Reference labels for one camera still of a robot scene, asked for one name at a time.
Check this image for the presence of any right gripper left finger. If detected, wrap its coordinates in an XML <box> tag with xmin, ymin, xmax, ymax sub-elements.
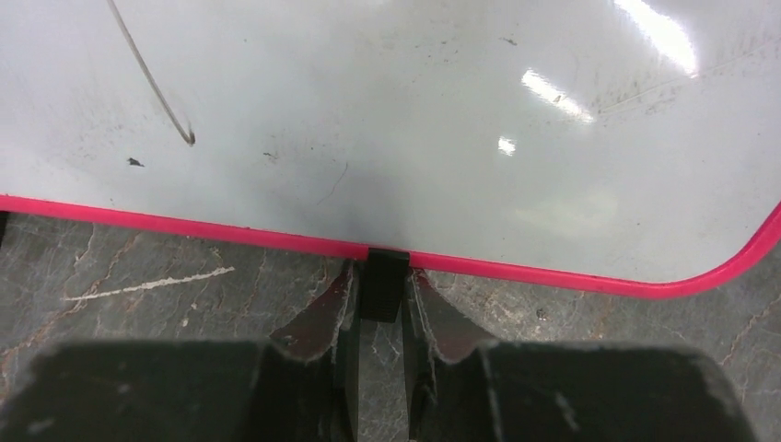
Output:
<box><xmin>245</xmin><ymin>261</ymin><xmax>360</xmax><ymax>441</ymax></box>

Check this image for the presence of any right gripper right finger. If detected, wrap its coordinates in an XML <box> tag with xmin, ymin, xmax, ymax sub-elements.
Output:
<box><xmin>402</xmin><ymin>270</ymin><xmax>507</xmax><ymax>441</ymax></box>

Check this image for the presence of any pink framed whiteboard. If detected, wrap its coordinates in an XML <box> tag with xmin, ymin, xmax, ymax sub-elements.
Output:
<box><xmin>1</xmin><ymin>1</ymin><xmax>780</xmax><ymax>299</ymax></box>

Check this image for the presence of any black whiteboard clip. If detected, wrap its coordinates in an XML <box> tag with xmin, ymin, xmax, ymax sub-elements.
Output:
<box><xmin>358</xmin><ymin>248</ymin><xmax>410</xmax><ymax>323</ymax></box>

